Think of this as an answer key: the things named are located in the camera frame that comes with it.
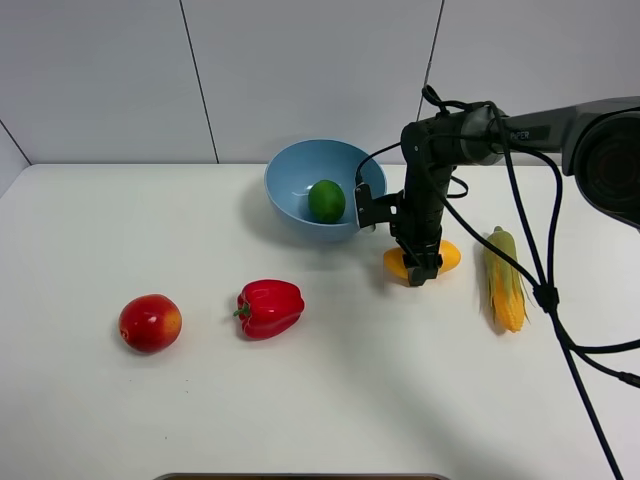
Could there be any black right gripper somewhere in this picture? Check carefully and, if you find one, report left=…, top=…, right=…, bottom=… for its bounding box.
left=393, top=119, right=464, bottom=287

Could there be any yellow mango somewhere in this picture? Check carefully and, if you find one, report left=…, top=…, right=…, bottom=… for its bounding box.
left=383, top=240, right=461, bottom=283

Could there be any green lime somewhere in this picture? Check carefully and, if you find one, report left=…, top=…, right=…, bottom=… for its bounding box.
left=308, top=179, right=346, bottom=224

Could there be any red yellow pomegranate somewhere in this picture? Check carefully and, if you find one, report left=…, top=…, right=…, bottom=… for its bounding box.
left=118, top=294, right=182, bottom=354

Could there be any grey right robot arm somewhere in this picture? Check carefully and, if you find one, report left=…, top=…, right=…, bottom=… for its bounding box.
left=391, top=97, right=639, bottom=286

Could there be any blue plastic bowl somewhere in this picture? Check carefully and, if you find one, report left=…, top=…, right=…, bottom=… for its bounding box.
left=264, top=139, right=368, bottom=243

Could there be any corn cob with husk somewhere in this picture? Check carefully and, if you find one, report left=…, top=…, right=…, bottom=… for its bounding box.
left=483, top=248, right=531, bottom=333

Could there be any red bell pepper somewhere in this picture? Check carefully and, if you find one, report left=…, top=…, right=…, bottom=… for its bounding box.
left=234, top=279, right=305, bottom=340

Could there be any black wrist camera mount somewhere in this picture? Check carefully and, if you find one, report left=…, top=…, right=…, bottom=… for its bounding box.
left=354, top=183, right=403, bottom=229

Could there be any black cable to camera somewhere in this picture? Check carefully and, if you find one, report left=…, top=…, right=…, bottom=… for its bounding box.
left=354, top=84, right=626, bottom=480

